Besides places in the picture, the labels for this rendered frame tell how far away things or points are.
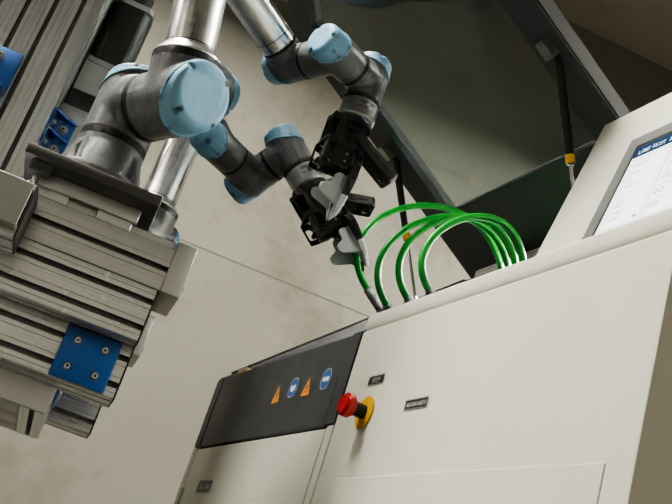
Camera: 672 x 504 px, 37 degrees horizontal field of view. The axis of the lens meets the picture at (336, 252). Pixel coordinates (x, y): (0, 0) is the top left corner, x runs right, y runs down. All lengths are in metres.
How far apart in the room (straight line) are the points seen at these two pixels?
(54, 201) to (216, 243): 2.25
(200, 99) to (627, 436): 0.92
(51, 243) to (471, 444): 0.76
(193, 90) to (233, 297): 2.25
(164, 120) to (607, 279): 0.80
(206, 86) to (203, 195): 2.29
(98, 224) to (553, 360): 0.81
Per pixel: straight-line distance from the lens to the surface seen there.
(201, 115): 1.64
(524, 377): 1.18
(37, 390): 1.72
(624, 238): 1.14
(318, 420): 1.65
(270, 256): 3.90
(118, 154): 1.70
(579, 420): 1.07
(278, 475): 1.72
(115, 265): 1.63
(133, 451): 3.66
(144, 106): 1.67
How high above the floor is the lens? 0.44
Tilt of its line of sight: 22 degrees up
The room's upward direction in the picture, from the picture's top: 18 degrees clockwise
